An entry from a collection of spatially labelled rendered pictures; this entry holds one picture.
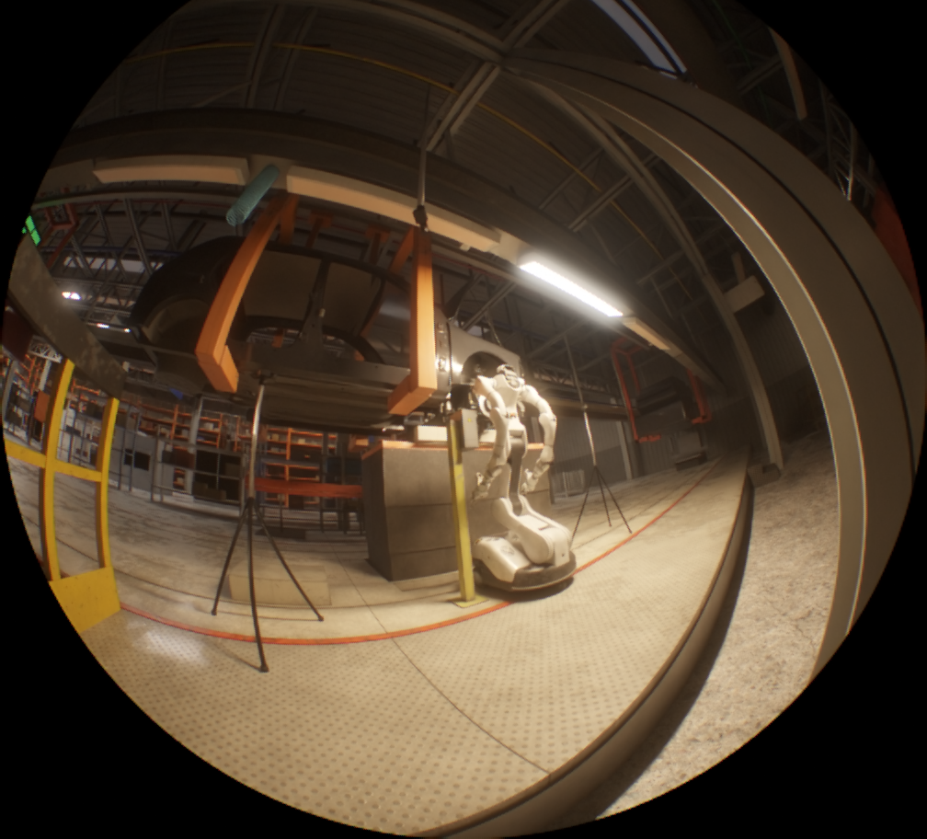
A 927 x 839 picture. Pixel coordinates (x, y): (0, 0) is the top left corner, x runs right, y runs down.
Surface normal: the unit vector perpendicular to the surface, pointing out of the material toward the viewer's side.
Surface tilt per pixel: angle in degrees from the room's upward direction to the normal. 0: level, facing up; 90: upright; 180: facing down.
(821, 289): 90
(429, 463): 90
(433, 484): 90
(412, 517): 90
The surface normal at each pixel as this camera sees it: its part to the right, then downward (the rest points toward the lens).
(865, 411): -0.85, -0.15
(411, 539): 0.51, -0.39
